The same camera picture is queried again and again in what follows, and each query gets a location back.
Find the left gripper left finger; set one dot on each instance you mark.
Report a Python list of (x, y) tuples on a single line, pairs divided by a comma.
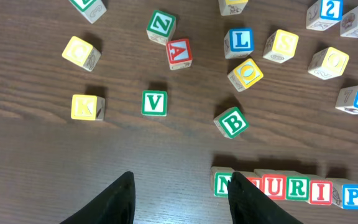
[(114, 205)]

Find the blue P block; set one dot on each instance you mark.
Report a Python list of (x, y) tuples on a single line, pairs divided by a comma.
[(345, 193)]

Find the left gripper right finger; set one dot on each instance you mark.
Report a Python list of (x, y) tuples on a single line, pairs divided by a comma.
[(249, 205)]

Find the green V block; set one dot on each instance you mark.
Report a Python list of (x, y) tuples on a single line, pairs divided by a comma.
[(154, 103)]

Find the green R block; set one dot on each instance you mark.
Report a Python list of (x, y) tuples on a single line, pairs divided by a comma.
[(297, 186)]

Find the green L block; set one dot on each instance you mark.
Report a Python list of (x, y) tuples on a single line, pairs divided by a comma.
[(92, 10)]

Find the yellow O block centre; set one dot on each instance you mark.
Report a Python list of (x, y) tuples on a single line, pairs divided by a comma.
[(245, 75)]

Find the red A block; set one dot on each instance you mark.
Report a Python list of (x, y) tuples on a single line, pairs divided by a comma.
[(179, 54)]

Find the green B block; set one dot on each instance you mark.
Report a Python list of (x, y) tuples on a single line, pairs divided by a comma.
[(231, 123)]

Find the blue L block centre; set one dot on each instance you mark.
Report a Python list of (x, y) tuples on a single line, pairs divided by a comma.
[(238, 43)]

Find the red I block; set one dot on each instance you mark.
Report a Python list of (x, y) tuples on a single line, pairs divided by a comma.
[(320, 191)]

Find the yellow o block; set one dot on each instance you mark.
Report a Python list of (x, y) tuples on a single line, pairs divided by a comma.
[(245, 75), (328, 63)]

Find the yellow block top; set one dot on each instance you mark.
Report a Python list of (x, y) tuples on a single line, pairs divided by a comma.
[(231, 7)]

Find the green Z block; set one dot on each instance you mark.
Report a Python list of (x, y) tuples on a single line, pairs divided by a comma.
[(161, 27)]

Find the yellow O block right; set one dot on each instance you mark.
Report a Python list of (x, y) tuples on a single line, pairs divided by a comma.
[(328, 63)]

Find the yellow S block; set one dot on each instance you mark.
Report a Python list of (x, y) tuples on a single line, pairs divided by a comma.
[(280, 46)]

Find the yellow C block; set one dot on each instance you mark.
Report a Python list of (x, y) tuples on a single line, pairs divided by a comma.
[(81, 53)]

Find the red E block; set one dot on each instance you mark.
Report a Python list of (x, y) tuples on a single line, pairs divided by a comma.
[(254, 178)]

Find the blue 2 block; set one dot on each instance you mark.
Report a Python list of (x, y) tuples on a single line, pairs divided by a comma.
[(323, 14)]

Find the yellow K block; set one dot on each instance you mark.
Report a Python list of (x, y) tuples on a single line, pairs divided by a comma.
[(87, 107)]

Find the green N block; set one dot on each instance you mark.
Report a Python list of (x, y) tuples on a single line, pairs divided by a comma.
[(220, 177)]

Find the red U block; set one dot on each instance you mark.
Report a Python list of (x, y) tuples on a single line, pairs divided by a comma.
[(273, 183)]

